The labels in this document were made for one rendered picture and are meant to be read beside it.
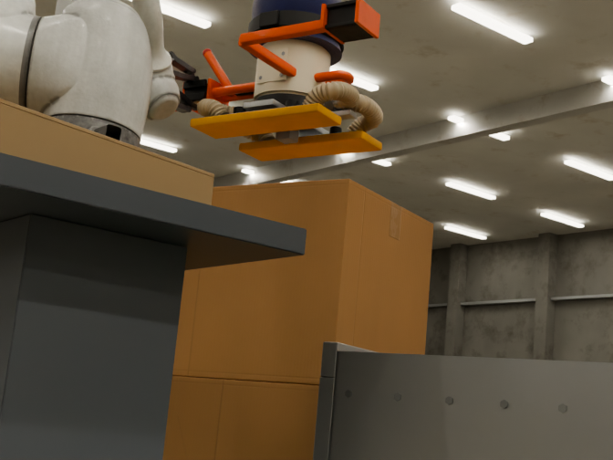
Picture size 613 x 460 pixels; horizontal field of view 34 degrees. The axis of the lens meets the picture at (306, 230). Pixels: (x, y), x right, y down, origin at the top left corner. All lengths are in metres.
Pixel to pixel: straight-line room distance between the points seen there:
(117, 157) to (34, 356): 0.29
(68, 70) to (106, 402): 0.49
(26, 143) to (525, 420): 0.82
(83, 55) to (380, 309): 0.83
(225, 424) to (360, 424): 0.41
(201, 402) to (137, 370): 0.60
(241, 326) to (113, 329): 0.60
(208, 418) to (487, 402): 0.66
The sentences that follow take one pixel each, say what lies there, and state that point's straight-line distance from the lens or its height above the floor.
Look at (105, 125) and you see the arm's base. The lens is 1.47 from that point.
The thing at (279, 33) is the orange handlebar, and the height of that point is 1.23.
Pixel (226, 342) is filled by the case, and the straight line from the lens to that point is 2.01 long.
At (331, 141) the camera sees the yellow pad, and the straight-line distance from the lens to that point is 2.27.
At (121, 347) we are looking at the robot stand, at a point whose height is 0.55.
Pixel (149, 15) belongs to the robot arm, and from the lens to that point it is 2.04.
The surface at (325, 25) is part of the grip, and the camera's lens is 1.95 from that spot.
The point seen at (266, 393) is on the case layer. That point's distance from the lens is 1.95.
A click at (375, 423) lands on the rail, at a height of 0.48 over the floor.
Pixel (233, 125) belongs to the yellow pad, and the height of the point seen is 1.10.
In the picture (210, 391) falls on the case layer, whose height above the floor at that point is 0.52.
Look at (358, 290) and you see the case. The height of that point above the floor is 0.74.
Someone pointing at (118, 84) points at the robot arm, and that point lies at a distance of 1.54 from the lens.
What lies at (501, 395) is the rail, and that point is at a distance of 1.57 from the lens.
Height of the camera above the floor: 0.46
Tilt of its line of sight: 11 degrees up
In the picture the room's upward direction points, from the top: 5 degrees clockwise
